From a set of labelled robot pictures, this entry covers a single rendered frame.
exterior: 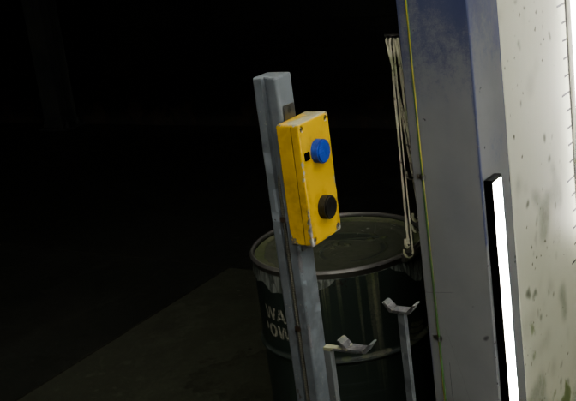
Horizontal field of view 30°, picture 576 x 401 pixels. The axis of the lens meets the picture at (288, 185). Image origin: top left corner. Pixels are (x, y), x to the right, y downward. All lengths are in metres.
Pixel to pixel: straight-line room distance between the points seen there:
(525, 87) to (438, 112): 0.33
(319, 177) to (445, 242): 0.57
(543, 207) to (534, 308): 0.27
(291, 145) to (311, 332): 0.43
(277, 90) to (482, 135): 0.61
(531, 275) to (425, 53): 0.72
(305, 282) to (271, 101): 0.40
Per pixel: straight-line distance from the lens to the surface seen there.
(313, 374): 2.37
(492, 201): 2.60
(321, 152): 2.17
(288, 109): 2.20
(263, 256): 3.47
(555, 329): 3.15
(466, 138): 2.56
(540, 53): 2.94
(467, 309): 2.72
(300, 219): 2.19
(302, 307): 2.31
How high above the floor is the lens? 2.02
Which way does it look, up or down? 16 degrees down
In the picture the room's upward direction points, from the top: 8 degrees counter-clockwise
